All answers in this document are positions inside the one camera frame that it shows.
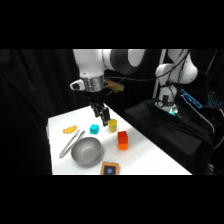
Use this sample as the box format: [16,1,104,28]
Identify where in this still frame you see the tan wrist camera box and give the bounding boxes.
[104,79,126,94]

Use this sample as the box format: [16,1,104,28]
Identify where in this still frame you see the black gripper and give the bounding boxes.
[86,89,111,126]

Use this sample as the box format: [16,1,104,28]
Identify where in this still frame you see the yellow cup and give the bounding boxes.
[107,118,119,133]

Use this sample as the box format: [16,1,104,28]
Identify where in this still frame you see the blue cube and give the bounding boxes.
[89,123,101,135]

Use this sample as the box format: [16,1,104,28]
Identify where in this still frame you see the grey metal bowl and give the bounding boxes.
[70,136,106,168]

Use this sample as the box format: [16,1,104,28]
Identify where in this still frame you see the orange cube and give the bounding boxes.
[118,141,130,151]

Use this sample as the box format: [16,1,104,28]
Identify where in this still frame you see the black cloth-covered robot stand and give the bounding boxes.
[123,98,215,176]

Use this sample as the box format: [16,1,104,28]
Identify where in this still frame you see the wooden tile with blue dot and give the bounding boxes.
[100,161,121,176]

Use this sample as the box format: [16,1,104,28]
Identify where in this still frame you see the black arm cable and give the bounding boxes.
[105,49,192,83]

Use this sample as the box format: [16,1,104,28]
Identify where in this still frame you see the teal-lit equipment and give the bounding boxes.
[207,94,224,108]

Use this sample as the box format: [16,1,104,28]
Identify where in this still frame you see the metal tongs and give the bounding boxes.
[59,129,86,159]

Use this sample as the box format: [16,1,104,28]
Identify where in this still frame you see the black curtain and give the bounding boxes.
[0,49,224,176]

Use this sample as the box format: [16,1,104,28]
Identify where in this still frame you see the orange toy croissant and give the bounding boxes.
[62,124,78,135]

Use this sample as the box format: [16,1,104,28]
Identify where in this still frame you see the yellow cable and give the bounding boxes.
[213,108,224,151]

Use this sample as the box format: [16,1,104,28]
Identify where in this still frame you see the red cube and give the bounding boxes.
[117,130,129,145]

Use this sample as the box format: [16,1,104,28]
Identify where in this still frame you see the blue-lit frame device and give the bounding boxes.
[180,88,204,110]

